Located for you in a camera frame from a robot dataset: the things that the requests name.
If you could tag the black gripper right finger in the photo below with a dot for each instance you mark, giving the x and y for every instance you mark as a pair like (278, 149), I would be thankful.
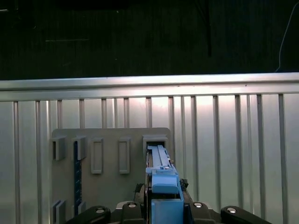
(198, 212)

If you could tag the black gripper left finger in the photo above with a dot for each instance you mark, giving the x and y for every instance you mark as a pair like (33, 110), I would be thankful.
(136, 210)

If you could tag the hard disk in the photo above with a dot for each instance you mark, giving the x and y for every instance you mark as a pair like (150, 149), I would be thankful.
(163, 184)

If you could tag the grey parts rack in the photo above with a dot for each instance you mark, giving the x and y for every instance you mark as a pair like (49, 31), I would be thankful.
(109, 186)

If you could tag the blue RAM stick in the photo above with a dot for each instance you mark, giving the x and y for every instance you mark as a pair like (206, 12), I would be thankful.
(77, 175)

